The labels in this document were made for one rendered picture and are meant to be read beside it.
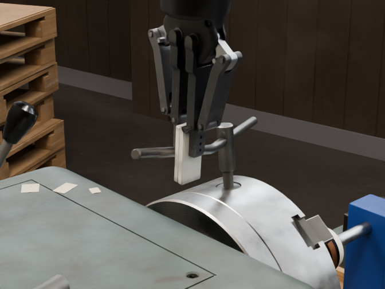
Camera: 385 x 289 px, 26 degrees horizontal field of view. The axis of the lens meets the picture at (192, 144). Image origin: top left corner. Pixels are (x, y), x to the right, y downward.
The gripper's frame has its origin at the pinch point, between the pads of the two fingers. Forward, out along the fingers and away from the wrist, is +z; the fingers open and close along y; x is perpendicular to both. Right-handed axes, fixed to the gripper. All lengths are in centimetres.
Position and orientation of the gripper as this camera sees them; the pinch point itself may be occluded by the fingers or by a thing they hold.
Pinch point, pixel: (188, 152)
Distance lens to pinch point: 96.0
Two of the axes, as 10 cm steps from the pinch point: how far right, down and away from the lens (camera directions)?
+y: -6.7, -3.2, 6.6
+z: -0.5, 9.2, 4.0
